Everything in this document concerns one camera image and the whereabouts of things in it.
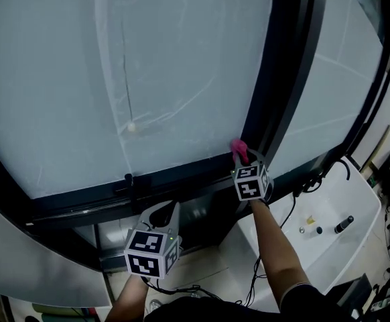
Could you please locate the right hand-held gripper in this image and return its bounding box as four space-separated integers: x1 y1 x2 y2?
231 148 275 203

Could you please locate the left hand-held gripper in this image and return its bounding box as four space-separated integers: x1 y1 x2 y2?
123 201 183 280

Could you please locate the pink cloth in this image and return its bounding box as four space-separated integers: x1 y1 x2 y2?
230 138 251 166

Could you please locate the person's right forearm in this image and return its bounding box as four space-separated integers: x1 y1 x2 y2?
249 198 314 310

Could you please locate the person's left forearm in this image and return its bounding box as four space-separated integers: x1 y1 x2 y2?
105 274 149 322

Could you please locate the grey glass panel below window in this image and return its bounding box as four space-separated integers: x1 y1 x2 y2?
73 191 241 260

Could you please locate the narrow frosted window pane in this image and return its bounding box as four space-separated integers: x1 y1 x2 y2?
267 0 385 178

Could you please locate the black marker pen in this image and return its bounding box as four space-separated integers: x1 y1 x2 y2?
333 215 355 235

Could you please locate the person's dark shirt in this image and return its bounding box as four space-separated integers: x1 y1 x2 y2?
143 281 352 322

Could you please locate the white ledge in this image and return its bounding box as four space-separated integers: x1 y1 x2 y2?
237 155 383 313

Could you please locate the dark green rolled mat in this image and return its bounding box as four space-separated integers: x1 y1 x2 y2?
31 302 98 317

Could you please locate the large frosted window pane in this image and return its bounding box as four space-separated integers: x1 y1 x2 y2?
0 0 277 200

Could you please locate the black box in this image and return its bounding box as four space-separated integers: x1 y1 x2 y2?
324 272 374 319

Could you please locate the black window handle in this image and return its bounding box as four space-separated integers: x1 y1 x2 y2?
113 172 139 215

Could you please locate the black cable on ledge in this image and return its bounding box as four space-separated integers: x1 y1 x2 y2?
279 159 352 229

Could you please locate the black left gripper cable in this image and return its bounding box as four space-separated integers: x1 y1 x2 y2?
140 275 224 302

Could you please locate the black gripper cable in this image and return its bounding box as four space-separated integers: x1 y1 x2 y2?
237 252 268 307
140 275 224 302

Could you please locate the black window frame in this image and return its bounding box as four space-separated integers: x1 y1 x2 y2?
0 0 390 273

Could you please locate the blind cord with white ball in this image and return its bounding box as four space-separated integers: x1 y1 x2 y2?
119 20 139 134

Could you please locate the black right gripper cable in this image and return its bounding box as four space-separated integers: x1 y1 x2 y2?
237 252 268 307

